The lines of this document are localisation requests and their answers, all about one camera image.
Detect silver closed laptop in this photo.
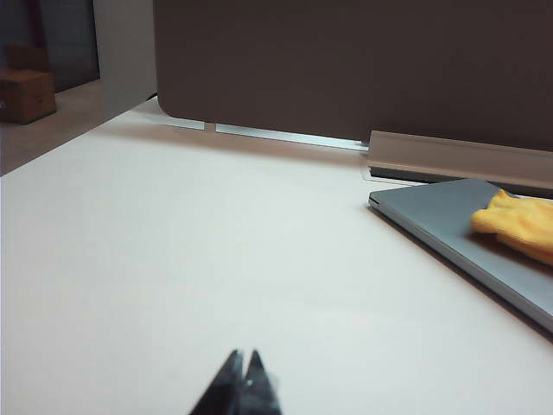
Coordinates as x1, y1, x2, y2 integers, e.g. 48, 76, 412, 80
368, 177, 553, 334

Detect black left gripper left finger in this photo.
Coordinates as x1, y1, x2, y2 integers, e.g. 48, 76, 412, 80
188, 348, 245, 415

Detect yellow microfibre rag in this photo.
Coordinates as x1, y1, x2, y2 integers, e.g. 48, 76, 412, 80
469, 188, 553, 263

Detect grey felt desk divider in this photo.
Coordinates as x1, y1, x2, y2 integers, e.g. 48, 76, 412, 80
153, 0, 553, 152

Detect brown cardboard box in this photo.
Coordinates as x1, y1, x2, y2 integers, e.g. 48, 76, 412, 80
0, 68, 58, 125
3, 42, 49, 73

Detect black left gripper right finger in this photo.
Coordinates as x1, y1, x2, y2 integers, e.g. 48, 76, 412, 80
238, 348, 283, 415

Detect white building pillar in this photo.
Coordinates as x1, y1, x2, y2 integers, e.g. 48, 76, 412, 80
92, 0, 159, 121

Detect white cable tray cover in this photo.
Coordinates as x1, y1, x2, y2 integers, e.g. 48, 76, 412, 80
366, 129, 553, 190

